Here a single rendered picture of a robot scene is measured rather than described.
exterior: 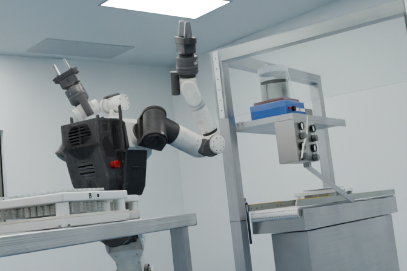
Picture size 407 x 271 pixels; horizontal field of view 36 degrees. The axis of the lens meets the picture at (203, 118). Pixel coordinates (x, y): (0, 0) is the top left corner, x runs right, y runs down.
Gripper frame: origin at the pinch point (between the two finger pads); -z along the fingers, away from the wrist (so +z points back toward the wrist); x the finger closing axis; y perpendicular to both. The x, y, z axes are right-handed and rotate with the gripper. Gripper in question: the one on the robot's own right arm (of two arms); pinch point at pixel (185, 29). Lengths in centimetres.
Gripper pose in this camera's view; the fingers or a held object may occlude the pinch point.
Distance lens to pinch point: 251.9
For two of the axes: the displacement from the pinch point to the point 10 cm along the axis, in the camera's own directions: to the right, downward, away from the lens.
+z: 0.5, 9.6, 2.6
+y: 8.9, -1.7, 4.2
